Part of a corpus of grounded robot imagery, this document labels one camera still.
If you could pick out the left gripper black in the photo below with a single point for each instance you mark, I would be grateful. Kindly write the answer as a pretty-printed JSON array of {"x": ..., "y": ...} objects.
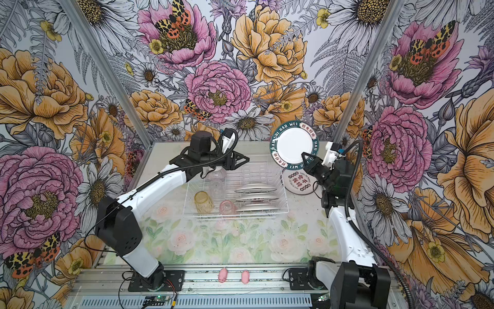
[{"x": 231, "y": 163}]

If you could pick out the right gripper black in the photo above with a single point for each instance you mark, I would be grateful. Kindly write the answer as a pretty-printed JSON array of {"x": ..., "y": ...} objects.
[{"x": 312, "y": 165}]

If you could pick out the plate with red characters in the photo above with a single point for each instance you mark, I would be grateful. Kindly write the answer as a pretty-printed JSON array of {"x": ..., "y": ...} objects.
[{"x": 298, "y": 182}]

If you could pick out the plate with green lettered rim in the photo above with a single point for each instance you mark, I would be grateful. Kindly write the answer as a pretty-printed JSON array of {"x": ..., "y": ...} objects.
[{"x": 289, "y": 141}]

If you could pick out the plate with orange sunburst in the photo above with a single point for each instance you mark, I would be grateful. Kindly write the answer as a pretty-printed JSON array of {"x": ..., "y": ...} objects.
[{"x": 257, "y": 197}]

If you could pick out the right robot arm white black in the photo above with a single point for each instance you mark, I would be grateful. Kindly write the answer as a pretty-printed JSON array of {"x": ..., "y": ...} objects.
[{"x": 356, "y": 281}]

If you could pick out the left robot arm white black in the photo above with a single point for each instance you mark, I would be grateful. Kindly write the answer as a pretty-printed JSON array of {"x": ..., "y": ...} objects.
[{"x": 118, "y": 219}]

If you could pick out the clear glass cup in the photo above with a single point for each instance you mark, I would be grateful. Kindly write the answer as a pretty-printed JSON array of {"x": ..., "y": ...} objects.
[{"x": 216, "y": 186}]

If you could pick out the yellow glass cup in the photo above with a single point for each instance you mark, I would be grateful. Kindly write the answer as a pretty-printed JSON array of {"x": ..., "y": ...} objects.
[{"x": 203, "y": 203}]

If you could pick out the pink glass cup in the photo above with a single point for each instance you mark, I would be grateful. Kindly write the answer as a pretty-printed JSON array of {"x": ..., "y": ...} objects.
[{"x": 227, "y": 208}]

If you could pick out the left pink clip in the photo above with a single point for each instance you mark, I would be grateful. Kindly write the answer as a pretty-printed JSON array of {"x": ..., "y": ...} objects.
[{"x": 223, "y": 275}]

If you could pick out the pink clip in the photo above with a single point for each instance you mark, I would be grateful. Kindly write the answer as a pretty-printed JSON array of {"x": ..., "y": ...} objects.
[
  {"x": 223, "y": 275},
  {"x": 245, "y": 277}
]

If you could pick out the right pink clip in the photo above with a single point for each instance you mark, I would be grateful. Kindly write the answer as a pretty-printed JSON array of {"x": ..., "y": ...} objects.
[{"x": 245, "y": 277}]

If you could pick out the right circuit board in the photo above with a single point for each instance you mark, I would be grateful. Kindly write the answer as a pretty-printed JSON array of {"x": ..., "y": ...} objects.
[{"x": 325, "y": 297}]

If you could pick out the green circuit board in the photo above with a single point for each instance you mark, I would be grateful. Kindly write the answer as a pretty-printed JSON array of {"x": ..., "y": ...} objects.
[{"x": 158, "y": 301}]

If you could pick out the white wire dish rack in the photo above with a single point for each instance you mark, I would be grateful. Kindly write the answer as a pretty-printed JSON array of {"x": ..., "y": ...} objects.
[{"x": 261, "y": 169}]

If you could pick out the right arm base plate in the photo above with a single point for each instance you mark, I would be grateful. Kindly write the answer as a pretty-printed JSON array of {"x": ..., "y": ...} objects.
[{"x": 301, "y": 279}]

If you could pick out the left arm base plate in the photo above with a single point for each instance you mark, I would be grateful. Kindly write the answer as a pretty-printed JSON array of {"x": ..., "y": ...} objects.
[{"x": 160, "y": 281}]

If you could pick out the aluminium front rail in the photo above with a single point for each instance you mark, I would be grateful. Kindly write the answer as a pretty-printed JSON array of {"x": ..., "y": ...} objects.
[{"x": 106, "y": 287}]

